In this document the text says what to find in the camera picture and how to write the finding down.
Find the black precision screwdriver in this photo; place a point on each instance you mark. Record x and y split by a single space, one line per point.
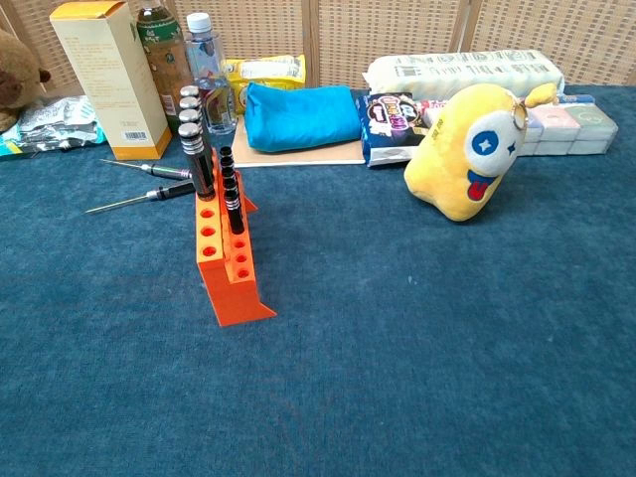
174 189
169 172

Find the orange screwdriver holder rack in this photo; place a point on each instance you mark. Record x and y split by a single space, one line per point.
233 303

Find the large silver-capped screwdriver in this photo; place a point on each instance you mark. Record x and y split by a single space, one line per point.
190 103
189 91
190 116
196 159

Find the blue fabric pouch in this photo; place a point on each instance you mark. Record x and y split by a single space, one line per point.
298 116

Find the dark blue pad package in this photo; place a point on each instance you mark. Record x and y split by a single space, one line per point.
387 124

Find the blue table carpet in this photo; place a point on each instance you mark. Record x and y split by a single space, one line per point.
348 372

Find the yellow plush toy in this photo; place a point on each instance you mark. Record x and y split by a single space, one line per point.
447 164

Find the yellow snack bag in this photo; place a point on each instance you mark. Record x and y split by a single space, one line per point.
268 69

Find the large white tissue pack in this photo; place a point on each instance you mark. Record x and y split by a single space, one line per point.
447 69

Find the clear water bottle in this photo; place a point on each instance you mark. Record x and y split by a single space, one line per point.
204 54

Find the woven folding screen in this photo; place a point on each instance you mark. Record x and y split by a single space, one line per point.
397 30

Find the green tea bottle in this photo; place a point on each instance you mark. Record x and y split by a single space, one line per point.
164 54

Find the gold keyring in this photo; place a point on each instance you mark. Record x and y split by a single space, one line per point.
520 104

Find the tall tan carton box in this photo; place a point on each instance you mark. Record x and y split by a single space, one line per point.
109 74

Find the pastel tissue multipack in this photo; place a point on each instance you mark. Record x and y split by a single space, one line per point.
571 129

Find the silver teal wipes package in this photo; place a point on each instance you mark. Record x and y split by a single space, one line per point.
54 124

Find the brown capybara plush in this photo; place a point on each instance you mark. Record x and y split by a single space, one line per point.
17 74

